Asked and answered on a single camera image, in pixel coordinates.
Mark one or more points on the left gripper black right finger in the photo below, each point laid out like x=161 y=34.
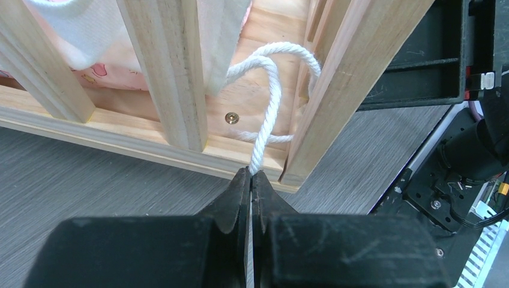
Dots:
x=291 y=249

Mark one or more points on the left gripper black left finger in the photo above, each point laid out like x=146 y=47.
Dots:
x=207 y=249

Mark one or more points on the wooden slatted pet bed frame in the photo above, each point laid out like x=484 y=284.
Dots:
x=348 y=45

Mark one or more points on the pink printed cushion with ties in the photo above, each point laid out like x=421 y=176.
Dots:
x=200 y=85

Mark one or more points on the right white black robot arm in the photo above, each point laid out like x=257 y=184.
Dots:
x=457 y=53

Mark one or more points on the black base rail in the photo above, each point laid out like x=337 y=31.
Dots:
x=457 y=189

